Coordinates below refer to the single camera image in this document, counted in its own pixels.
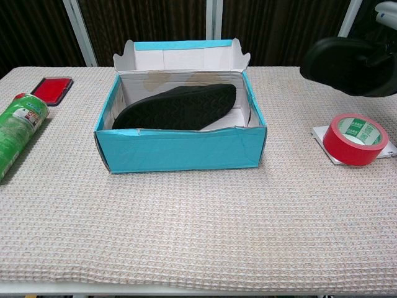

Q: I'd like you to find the blue shoe box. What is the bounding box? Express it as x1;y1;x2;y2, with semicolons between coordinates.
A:
94;37;267;173

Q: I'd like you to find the black shoe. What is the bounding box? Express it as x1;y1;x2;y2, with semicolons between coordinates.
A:
300;37;397;98
111;83;238;130

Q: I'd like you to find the beige waffle tablecloth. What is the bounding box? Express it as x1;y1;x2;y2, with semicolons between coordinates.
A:
0;66;397;292

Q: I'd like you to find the white card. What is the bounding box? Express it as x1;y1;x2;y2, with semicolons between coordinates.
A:
311;125;397;165

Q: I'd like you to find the red tape roll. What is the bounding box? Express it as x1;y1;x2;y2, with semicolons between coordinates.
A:
322;113;390;167

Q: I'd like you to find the red ink pad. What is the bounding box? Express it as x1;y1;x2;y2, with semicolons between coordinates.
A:
30;76;74;108

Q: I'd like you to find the green chips canister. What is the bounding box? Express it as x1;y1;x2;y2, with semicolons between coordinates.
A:
0;93;50;184

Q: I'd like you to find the white partition frame post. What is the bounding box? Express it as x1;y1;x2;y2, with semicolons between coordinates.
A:
337;0;364;38
61;0;99;68
205;0;224;41

